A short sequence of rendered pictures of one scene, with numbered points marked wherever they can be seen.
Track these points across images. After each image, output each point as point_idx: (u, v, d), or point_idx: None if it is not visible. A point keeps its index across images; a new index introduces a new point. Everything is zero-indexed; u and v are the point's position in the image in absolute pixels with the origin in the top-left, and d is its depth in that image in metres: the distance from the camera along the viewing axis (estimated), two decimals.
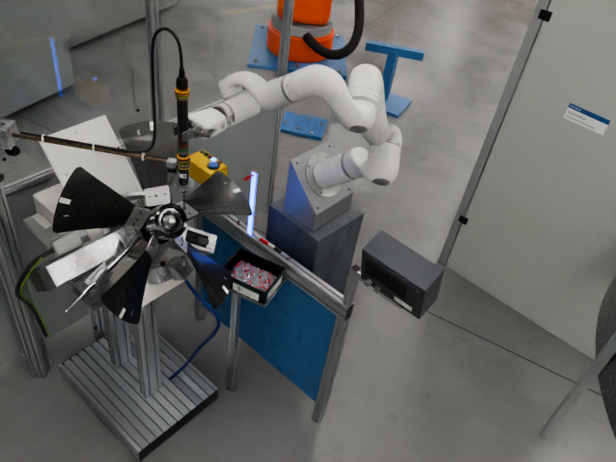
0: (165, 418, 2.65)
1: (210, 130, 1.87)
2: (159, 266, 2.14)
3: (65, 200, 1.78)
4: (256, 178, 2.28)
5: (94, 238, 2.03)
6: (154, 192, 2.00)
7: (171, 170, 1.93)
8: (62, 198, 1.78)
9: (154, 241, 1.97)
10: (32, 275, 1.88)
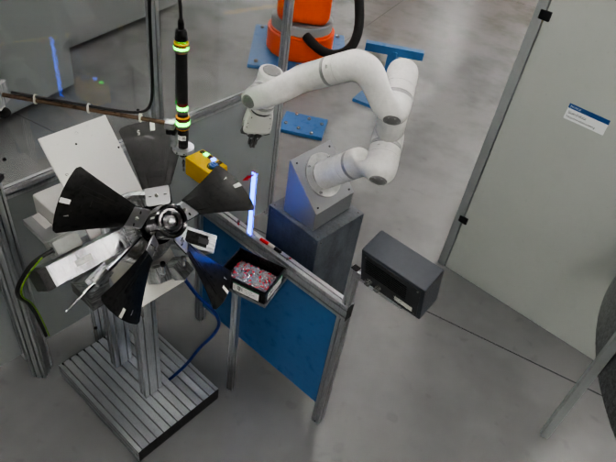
0: (165, 418, 2.65)
1: (268, 129, 2.10)
2: (159, 266, 2.14)
3: (65, 200, 1.78)
4: (256, 178, 2.28)
5: (94, 238, 2.03)
6: (154, 192, 2.00)
7: (170, 132, 1.83)
8: (62, 198, 1.78)
9: (154, 241, 1.97)
10: (32, 275, 1.88)
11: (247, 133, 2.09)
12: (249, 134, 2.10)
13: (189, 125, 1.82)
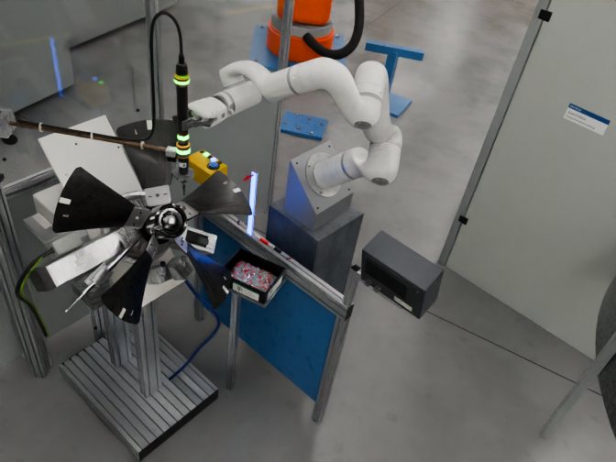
0: (165, 418, 2.65)
1: (210, 119, 1.84)
2: (159, 266, 2.14)
3: (150, 125, 1.99)
4: (256, 178, 2.28)
5: (94, 238, 2.03)
6: (185, 207, 2.07)
7: (171, 159, 1.90)
8: (150, 122, 1.99)
9: (143, 217, 1.95)
10: (32, 275, 1.88)
11: None
12: None
13: (189, 152, 1.89)
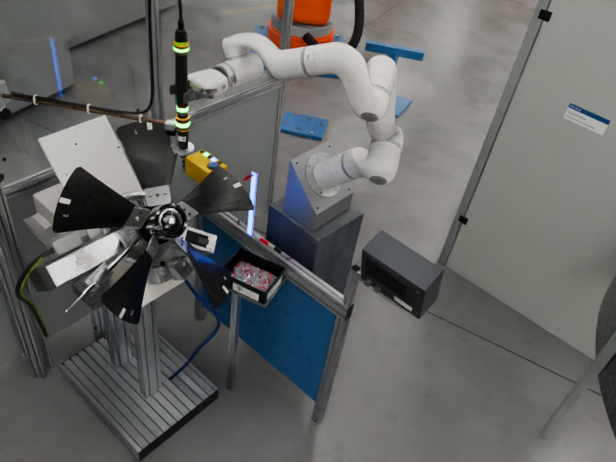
0: (165, 418, 2.65)
1: (212, 91, 1.77)
2: (159, 266, 2.14)
3: (150, 125, 1.99)
4: (256, 178, 2.28)
5: (94, 238, 2.03)
6: (185, 207, 2.07)
7: (170, 133, 1.83)
8: (150, 122, 1.99)
9: (143, 217, 1.95)
10: (32, 275, 1.88)
11: None
12: None
13: None
